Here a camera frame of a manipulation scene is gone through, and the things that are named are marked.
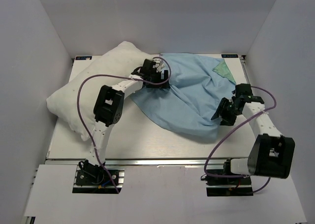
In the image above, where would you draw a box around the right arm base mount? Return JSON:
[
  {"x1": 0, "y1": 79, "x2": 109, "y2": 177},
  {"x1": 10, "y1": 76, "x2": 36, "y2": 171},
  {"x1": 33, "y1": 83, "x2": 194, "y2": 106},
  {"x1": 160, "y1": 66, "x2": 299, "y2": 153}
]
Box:
[{"x1": 200, "y1": 159, "x2": 253, "y2": 197}]

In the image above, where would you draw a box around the aluminium front table rail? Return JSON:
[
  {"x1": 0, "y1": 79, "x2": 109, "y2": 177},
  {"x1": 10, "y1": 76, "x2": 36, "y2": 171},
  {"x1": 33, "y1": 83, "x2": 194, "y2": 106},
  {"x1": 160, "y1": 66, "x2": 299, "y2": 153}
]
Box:
[{"x1": 46, "y1": 157, "x2": 232, "y2": 168}]

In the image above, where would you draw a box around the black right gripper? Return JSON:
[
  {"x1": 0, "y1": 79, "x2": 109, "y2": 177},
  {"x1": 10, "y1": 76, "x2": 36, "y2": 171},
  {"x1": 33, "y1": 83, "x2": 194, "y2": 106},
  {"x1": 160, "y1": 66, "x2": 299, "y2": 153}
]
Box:
[{"x1": 211, "y1": 97, "x2": 241, "y2": 127}]

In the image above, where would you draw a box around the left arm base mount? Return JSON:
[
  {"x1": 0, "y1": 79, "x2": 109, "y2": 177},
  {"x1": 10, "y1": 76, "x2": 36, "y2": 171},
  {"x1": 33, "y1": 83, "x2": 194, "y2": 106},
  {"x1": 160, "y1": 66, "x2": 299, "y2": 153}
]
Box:
[{"x1": 72, "y1": 160, "x2": 125, "y2": 194}]

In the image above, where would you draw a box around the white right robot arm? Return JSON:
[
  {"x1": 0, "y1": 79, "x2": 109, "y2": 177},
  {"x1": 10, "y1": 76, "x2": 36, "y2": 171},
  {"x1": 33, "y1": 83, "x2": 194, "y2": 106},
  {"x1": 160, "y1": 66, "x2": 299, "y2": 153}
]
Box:
[{"x1": 205, "y1": 83, "x2": 295, "y2": 184}]

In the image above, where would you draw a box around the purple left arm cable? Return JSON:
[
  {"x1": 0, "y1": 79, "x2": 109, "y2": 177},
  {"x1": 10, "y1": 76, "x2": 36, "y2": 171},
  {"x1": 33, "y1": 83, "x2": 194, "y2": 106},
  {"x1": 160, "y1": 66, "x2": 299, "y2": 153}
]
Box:
[{"x1": 77, "y1": 56, "x2": 172, "y2": 194}]

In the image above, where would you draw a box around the blue green satin pillowcase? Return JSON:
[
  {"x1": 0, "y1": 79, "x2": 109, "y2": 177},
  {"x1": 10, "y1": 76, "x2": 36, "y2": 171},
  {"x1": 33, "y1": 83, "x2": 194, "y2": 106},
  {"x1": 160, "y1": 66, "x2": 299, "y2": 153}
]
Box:
[{"x1": 131, "y1": 54, "x2": 236, "y2": 141}]

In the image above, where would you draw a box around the white pillow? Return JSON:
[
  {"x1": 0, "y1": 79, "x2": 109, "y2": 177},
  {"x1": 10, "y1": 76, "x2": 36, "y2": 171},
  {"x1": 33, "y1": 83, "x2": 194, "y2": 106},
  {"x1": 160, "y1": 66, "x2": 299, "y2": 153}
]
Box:
[{"x1": 46, "y1": 41, "x2": 153, "y2": 141}]

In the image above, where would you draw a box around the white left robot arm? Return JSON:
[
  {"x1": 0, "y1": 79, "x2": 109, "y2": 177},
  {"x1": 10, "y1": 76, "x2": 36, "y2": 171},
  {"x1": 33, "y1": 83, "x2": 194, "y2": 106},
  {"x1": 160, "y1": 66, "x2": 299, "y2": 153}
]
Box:
[{"x1": 87, "y1": 57, "x2": 171, "y2": 166}]

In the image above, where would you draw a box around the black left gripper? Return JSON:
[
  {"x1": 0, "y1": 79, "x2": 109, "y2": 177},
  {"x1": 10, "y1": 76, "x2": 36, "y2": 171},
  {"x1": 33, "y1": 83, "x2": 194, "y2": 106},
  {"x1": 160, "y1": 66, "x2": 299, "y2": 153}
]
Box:
[{"x1": 146, "y1": 69, "x2": 169, "y2": 89}]

